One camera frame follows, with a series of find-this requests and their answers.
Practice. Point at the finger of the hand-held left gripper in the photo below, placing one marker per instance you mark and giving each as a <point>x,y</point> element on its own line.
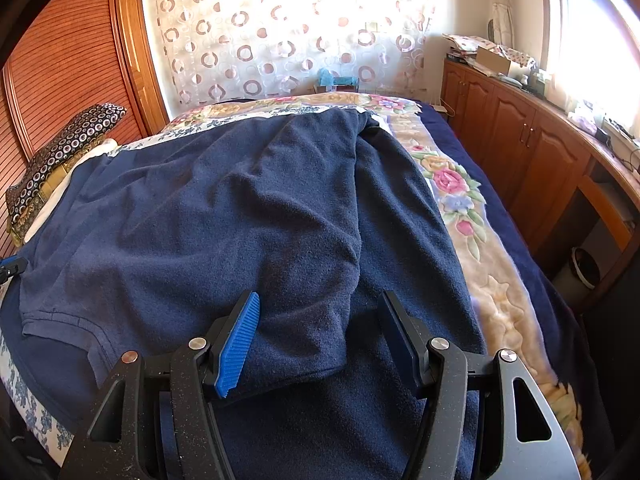
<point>14,264</point>

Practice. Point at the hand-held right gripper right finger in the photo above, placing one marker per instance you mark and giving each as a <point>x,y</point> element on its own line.
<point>400,342</point>

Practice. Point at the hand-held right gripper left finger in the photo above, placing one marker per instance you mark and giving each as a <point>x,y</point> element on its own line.
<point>240,345</point>

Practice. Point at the navy printed t-shirt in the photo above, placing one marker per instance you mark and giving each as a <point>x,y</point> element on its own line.
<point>240,220</point>

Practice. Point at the black circle-patterned pillow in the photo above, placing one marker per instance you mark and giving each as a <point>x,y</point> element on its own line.
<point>65,145</point>

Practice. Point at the floral bed blanket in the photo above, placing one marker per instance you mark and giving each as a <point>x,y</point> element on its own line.
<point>450,185</point>

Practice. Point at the white waste bin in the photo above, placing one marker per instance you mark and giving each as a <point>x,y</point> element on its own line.
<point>580,272</point>

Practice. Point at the wooden slatted wardrobe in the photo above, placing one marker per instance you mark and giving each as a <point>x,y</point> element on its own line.
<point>70,60</point>

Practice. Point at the wooden side cabinet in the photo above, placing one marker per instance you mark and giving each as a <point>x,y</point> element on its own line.
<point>525,140</point>

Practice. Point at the blue plastic toy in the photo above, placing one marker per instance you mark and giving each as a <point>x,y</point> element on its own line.
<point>327,80</point>

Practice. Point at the purple tissue pack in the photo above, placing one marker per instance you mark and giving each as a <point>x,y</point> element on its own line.
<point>582,117</point>

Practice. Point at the cardboard box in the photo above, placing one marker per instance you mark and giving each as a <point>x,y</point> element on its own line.
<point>492,60</point>

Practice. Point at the floral folded cloth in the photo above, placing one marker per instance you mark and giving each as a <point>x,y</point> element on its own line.
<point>470,42</point>

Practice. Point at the sheer circle-patterned curtain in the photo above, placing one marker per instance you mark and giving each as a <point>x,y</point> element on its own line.
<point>300,30</point>

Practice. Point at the beige window curtain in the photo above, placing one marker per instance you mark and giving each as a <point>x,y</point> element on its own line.
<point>500,5</point>

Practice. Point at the window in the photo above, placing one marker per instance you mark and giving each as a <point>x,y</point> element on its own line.
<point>595,35</point>

